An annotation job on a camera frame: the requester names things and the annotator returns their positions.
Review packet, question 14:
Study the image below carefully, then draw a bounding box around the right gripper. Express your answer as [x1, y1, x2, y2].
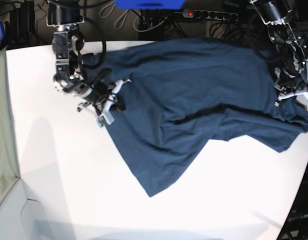
[77, 78, 132, 115]

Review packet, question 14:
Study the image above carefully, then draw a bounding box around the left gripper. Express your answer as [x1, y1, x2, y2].
[274, 67, 308, 106]

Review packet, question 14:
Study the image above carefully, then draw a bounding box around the dark blue t-shirt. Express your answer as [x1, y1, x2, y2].
[86, 38, 308, 197]

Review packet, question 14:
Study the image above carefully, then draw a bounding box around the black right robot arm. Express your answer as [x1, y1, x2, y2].
[46, 0, 126, 118]

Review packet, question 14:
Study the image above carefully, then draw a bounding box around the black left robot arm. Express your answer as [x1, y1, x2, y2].
[246, 0, 308, 106]

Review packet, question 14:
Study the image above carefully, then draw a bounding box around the blue plastic bin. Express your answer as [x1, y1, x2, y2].
[115, 0, 185, 10]

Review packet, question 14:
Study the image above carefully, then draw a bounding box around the black power strip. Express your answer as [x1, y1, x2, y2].
[182, 9, 239, 22]

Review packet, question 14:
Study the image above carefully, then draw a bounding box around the grey-green fabric curtain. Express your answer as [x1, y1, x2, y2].
[0, 49, 20, 206]

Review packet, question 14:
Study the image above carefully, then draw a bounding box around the blue cylinder object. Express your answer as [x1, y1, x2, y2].
[0, 21, 6, 42]

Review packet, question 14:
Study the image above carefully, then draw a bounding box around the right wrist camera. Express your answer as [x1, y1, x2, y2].
[94, 112, 115, 128]

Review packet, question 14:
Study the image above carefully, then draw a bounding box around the white cable loop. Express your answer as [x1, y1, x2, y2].
[99, 4, 140, 31]

